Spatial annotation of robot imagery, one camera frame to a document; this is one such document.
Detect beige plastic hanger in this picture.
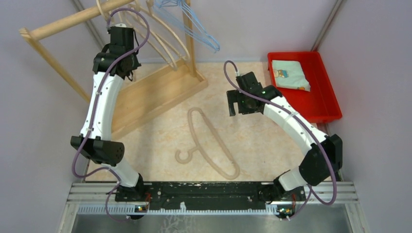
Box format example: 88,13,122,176
95,0,111,22
174,107,240,180
146,0,191,63
120,0,186,71

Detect blue wire hanger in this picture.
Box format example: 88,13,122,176
179,0,221,53
161,0,218,52
153,0,213,50
156,0,215,52

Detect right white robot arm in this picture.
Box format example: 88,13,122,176
226,72,343,200

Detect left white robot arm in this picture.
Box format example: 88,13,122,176
70,23,146,201

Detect folded light green cloth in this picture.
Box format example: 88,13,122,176
272,60,310,92

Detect red plastic bin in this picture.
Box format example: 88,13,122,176
267,51,343,123

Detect wooden clothes rack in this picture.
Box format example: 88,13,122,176
19,0,208,139

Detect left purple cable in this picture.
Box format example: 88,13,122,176
71,7,151,223

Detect purple cable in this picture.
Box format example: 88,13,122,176
71,7,151,223
223,60,338,221

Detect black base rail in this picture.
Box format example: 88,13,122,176
113,182,307,211

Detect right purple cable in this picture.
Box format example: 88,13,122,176
223,60,338,221

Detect white cable duct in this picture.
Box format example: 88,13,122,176
77,204,293,216

